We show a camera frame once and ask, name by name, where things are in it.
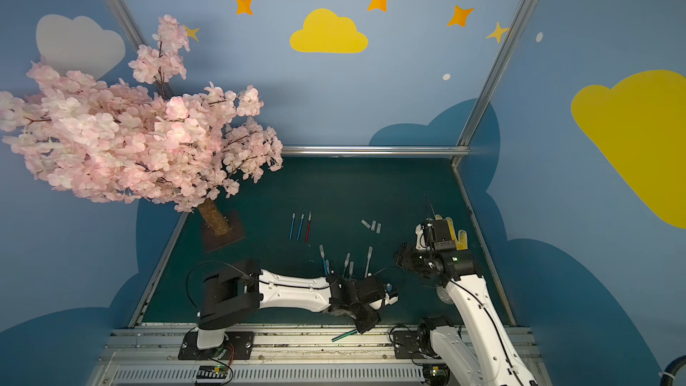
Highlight green carving knife capped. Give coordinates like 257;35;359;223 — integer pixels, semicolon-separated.
330;329;358;342
343;252;350;276

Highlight red carving knife capped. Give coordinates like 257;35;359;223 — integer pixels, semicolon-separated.
305;212;312;243

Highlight blue carving knife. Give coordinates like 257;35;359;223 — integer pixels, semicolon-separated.
296;214;305;241
289;213;296;241

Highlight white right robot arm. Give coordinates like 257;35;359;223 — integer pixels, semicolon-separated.
395;216;538;385

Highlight yellow work glove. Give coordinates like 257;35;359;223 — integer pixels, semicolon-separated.
434;214;468;250

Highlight right round green circuit board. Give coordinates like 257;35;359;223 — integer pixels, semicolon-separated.
422;364;451;386

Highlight left green circuit board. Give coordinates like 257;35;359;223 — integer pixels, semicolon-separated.
193;365;232;385

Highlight pink artificial blossom tree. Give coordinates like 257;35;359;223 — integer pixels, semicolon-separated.
1;15;283;235

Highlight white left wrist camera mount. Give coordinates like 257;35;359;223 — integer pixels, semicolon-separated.
369;292;398;311

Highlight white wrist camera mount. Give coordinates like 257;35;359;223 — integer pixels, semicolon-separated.
416;223;430;251
369;292;398;311

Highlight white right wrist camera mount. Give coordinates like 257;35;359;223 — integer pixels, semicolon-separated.
416;223;430;251

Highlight dark square tree base plate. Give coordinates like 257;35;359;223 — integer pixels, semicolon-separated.
200;211;248;254

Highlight horizontal aluminium frame rail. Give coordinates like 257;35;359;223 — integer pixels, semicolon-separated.
282;146;470;157

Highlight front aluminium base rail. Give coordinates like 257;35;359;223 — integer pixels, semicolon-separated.
90;322;553;386

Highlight right slanted aluminium frame post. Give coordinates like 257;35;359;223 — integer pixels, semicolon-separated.
450;0;540;173

